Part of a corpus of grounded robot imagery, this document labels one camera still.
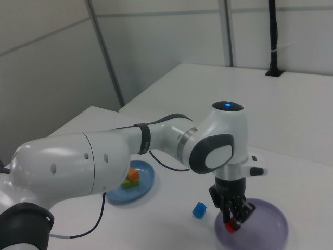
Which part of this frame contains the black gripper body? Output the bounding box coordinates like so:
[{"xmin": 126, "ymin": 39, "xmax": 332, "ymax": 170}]
[{"xmin": 214, "ymin": 177, "xmax": 247, "ymax": 201}]

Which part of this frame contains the blue block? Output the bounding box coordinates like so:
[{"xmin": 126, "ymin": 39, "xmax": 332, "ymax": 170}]
[{"xmin": 191, "ymin": 201, "xmax": 208, "ymax": 219}]

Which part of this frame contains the orange block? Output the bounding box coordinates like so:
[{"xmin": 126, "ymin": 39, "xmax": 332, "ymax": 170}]
[{"xmin": 125, "ymin": 168, "xmax": 140, "ymax": 182}]

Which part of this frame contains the green block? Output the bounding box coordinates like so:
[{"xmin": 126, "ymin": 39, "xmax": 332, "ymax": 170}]
[{"xmin": 121, "ymin": 178, "xmax": 140, "ymax": 190}]

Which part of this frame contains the purple plate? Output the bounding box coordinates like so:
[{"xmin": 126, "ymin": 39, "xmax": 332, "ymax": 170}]
[{"xmin": 214, "ymin": 198, "xmax": 289, "ymax": 250}]

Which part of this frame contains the blue plate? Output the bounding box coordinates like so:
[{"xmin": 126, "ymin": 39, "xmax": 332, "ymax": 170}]
[{"xmin": 105, "ymin": 159, "xmax": 156, "ymax": 206}]

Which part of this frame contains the black cable strap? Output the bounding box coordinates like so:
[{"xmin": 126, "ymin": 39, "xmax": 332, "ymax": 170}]
[{"xmin": 137, "ymin": 122, "xmax": 152, "ymax": 155}]

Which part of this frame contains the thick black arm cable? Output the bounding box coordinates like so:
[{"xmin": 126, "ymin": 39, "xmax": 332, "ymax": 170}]
[{"xmin": 49, "ymin": 113, "xmax": 194, "ymax": 239}]

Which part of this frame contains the black camera pole with clamp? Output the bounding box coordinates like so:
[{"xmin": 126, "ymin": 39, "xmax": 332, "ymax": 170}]
[{"xmin": 265, "ymin": 0, "xmax": 284, "ymax": 78}]

